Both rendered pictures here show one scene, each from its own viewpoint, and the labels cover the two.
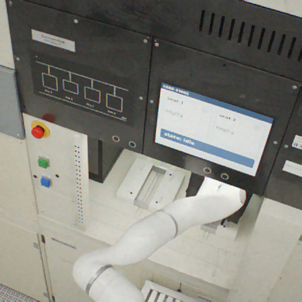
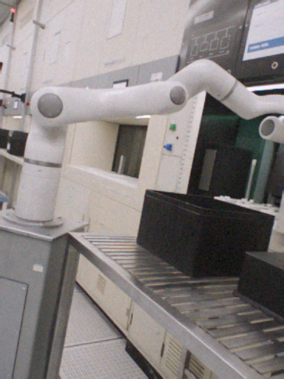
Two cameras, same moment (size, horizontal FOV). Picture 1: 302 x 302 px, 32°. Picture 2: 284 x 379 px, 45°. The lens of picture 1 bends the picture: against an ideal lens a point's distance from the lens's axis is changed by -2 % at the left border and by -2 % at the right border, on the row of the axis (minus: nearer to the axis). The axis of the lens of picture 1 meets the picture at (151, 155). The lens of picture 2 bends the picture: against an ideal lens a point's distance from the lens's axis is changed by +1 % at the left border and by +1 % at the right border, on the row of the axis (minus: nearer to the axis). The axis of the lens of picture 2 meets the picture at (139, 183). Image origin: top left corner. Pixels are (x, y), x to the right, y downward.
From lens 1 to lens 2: 1.64 m
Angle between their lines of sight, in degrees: 55
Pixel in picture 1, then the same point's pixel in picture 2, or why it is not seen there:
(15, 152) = (160, 127)
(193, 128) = (269, 29)
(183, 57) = not seen: outside the picture
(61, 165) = (182, 125)
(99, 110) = (215, 55)
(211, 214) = (271, 101)
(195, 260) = not seen: hidden behind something
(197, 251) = not seen: hidden behind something
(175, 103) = (260, 15)
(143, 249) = (203, 64)
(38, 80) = (188, 53)
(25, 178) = (158, 150)
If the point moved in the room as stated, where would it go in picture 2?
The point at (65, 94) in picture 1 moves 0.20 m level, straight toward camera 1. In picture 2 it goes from (200, 55) to (186, 37)
